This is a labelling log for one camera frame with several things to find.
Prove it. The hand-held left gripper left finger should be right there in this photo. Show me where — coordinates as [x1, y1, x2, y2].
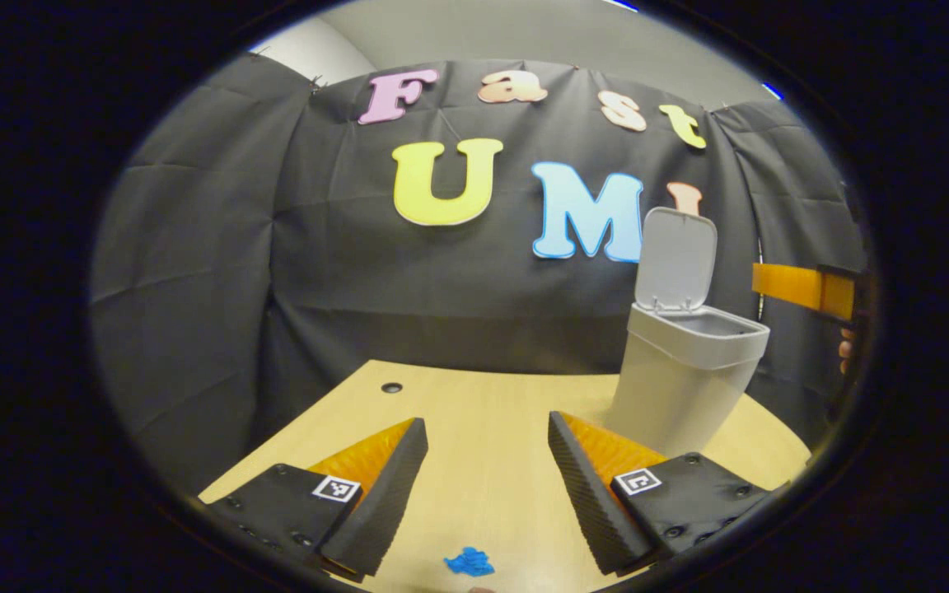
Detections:
[199, 418, 428, 581]

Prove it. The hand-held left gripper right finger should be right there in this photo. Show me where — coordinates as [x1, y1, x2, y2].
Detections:
[548, 411, 772, 576]

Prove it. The blue paper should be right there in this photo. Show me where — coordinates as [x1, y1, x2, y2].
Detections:
[444, 547, 496, 577]

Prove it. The grey desktop garbage bin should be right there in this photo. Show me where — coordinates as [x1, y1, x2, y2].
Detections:
[606, 208, 770, 458]

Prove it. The wooden desktop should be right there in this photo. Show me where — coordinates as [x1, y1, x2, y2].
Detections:
[199, 360, 811, 593]

